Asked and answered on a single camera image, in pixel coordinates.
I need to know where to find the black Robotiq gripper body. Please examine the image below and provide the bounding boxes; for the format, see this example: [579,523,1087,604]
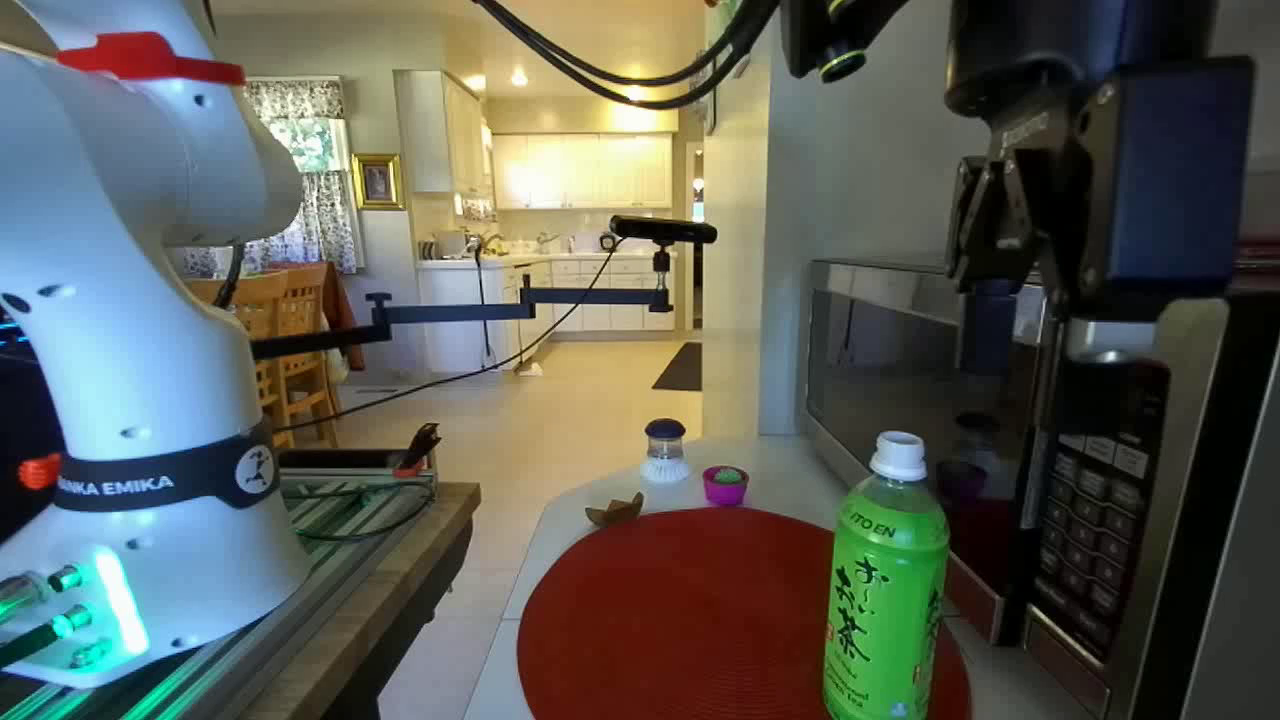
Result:
[942,0,1220,124]

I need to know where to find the stainless steel microwave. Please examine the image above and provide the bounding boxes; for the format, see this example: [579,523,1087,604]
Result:
[795,258,1280,720]

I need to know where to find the dark floor mat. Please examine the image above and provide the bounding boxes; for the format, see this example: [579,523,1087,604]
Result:
[646,339,708,397]

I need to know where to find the small purple cup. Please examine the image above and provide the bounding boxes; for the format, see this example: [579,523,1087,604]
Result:
[699,466,752,512]

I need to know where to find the green tea bottle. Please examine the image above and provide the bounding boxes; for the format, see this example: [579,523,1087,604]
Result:
[819,427,952,720]

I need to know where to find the glass shaker dark lid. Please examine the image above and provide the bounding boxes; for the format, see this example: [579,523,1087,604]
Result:
[637,417,695,487]

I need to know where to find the small brown toy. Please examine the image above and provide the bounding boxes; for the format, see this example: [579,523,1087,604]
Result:
[579,493,646,531]

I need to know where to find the red round placemat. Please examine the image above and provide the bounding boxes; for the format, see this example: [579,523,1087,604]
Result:
[514,505,974,720]

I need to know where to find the white kitchen counter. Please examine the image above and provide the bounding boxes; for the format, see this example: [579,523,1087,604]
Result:
[413,243,699,382]

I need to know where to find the tall white kitchen cabinet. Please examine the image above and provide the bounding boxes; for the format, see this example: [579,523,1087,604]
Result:
[393,68,499,223]

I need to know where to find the gold framed picture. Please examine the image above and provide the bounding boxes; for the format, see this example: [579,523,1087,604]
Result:
[352,149,402,215]

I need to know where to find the black clamp red tip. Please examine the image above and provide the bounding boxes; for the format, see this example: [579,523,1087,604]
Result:
[388,419,444,484]

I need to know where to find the patterned window curtain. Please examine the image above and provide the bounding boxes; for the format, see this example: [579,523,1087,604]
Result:
[170,76,367,279]

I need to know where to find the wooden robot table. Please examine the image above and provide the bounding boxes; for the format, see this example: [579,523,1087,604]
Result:
[0,444,482,720]

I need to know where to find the wooden chair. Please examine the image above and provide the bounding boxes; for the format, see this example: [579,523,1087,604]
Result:
[188,261,360,451]

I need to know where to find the black box beside robot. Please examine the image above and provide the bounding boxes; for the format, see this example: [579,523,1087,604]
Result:
[0,331,69,541]

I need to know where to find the black stereo camera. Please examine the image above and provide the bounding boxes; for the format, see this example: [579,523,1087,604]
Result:
[603,211,719,247]

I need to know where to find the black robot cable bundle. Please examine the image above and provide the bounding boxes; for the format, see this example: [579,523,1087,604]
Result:
[472,0,786,113]

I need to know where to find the white wall cabinets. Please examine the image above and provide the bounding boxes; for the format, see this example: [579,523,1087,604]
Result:
[487,130,681,215]

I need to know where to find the thin black camera cable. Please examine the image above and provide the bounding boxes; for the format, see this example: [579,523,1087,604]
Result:
[278,236,625,432]

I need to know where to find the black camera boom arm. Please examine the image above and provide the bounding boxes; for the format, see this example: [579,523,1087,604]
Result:
[248,243,681,365]

